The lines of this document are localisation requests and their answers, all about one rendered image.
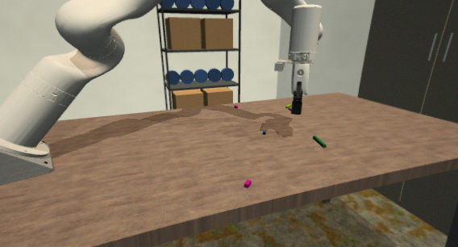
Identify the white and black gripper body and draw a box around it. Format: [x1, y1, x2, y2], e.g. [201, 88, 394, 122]
[291, 61, 314, 95]

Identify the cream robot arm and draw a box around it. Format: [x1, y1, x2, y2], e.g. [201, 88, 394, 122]
[0, 0, 323, 157]

